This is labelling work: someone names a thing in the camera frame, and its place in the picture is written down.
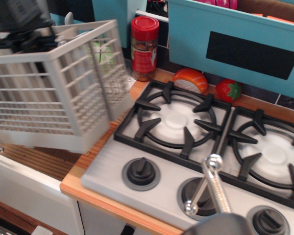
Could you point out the teal left wall bin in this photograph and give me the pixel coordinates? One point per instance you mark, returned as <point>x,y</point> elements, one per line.
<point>86,11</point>

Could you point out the grey toy stove top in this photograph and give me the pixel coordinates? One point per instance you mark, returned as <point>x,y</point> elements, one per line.
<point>104,176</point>

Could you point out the black middle stove knob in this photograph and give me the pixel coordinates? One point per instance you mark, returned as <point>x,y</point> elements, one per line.
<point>205,204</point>

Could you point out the red toy strawberry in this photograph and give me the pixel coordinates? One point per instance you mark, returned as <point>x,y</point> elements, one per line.
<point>229,90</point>

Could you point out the red lid spice jar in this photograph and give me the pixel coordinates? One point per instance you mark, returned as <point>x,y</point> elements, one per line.
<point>144,46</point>

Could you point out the grey toy sink faucet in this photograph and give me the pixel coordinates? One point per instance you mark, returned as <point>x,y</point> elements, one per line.
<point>69,19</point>

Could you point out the black stove knob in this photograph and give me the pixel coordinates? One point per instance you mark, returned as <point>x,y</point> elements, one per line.
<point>141,174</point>
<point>265,220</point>
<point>205,204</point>

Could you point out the teal right wall bin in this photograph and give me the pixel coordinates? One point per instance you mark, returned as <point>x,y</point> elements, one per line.
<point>244,47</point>

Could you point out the black left burner grate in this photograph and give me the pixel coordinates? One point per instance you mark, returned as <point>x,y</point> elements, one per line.
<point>175,124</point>

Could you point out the black left stove knob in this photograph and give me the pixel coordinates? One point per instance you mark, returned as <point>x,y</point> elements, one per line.
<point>141,174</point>

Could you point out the black right stove knob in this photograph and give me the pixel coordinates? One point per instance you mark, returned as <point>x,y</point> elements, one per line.
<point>265,220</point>

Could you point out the grey plastic cutlery drying basket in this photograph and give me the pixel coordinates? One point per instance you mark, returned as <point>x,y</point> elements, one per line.
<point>60,98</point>

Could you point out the green toy cabbage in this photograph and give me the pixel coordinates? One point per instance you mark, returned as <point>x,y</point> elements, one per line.
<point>104,56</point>

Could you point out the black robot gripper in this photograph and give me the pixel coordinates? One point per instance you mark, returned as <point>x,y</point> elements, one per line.
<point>30,38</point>

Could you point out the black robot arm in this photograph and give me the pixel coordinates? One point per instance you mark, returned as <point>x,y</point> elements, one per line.
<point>15,14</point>

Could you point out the orange toy salmon sushi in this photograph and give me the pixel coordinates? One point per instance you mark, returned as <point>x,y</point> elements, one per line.
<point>190,79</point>

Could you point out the teal wall bin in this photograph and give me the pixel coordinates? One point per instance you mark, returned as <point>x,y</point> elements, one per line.
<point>86,11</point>
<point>244,47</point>

